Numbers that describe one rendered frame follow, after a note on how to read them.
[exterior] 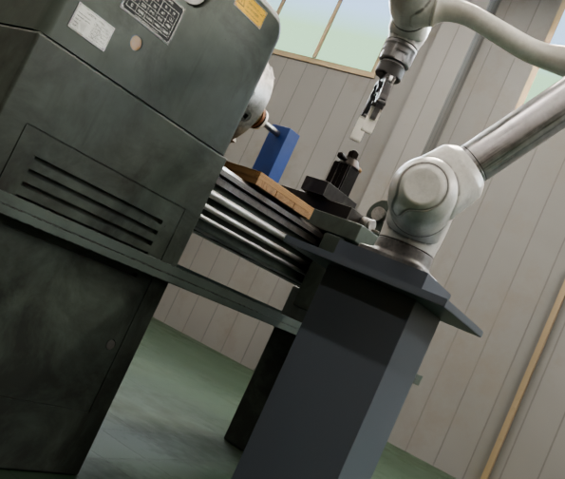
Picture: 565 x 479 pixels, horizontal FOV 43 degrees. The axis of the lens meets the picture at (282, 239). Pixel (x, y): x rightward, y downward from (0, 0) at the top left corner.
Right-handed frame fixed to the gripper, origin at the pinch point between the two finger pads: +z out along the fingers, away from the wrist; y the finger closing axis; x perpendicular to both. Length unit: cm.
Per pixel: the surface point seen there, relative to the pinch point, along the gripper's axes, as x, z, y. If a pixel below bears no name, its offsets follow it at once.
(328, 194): 4.7, 11.6, -48.2
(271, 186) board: -14.8, 21.0, -20.7
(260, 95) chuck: -28.7, 0.8, -9.7
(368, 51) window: 31, -172, -422
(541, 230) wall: 190, -72, -311
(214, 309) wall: 5, 86, -439
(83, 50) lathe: -63, 21, 42
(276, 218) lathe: -8.7, 27.8, -30.4
